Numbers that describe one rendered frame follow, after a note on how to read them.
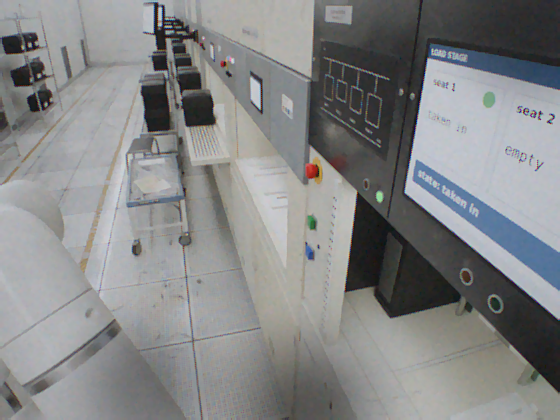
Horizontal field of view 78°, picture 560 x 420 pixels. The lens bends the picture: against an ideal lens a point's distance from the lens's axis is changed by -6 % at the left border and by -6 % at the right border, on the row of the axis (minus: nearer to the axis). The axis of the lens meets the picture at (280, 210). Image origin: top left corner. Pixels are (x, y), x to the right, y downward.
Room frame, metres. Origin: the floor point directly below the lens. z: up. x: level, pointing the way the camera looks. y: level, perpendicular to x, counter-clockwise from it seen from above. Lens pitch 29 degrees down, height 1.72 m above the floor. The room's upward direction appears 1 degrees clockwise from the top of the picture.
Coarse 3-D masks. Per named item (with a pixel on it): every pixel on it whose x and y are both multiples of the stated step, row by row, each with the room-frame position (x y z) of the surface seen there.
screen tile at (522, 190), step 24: (528, 96) 0.34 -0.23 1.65; (528, 120) 0.33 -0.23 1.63; (552, 120) 0.31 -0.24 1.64; (528, 144) 0.32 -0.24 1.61; (552, 144) 0.30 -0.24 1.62; (504, 168) 0.34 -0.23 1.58; (504, 192) 0.33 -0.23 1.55; (528, 192) 0.31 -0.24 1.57; (552, 192) 0.29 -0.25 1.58; (528, 216) 0.30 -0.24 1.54; (552, 216) 0.28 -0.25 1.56
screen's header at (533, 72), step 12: (432, 48) 0.49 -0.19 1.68; (444, 48) 0.47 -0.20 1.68; (444, 60) 0.46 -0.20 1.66; (456, 60) 0.44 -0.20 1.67; (468, 60) 0.42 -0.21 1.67; (480, 60) 0.41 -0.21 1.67; (492, 60) 0.39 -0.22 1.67; (504, 60) 0.38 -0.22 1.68; (516, 60) 0.36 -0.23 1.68; (492, 72) 0.39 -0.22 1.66; (504, 72) 0.37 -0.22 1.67; (516, 72) 0.36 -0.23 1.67; (528, 72) 0.35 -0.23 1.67; (540, 72) 0.33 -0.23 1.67; (552, 72) 0.32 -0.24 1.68; (540, 84) 0.33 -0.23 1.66; (552, 84) 0.32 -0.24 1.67
